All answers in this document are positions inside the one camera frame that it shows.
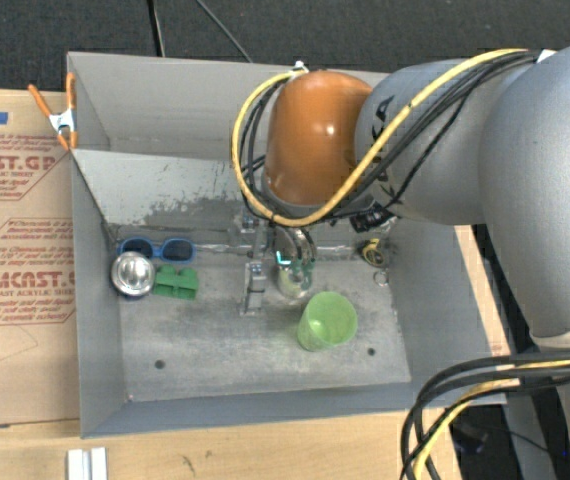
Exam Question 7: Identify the black cylinder on white bracket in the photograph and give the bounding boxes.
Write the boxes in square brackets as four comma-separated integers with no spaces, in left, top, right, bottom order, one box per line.
[348,206,398,235]

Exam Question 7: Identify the blue sunglasses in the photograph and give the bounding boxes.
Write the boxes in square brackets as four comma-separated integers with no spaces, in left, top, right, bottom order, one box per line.
[116,237,198,264]

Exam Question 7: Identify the yellow and black tape measure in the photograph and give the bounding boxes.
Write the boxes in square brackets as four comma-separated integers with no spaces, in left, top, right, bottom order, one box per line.
[361,237,390,268]

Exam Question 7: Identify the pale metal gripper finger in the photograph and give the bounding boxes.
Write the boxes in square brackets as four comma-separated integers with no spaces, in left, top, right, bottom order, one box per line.
[241,212,270,263]
[238,261,269,318]

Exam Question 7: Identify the grey metal bin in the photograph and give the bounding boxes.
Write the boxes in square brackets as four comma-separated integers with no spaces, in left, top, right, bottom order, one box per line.
[66,51,509,440]

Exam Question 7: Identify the green plastic cup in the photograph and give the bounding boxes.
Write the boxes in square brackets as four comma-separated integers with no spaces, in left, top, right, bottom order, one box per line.
[296,290,359,353]

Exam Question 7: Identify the brown cardboard board red print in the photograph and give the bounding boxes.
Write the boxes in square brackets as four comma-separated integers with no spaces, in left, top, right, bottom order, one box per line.
[0,86,82,430]

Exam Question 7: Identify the green toy building block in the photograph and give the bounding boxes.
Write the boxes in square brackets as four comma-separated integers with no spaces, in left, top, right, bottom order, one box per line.
[151,263,201,301]

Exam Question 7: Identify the silver metal cup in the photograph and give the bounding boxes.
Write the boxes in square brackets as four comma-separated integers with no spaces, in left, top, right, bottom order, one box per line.
[110,250,158,299]

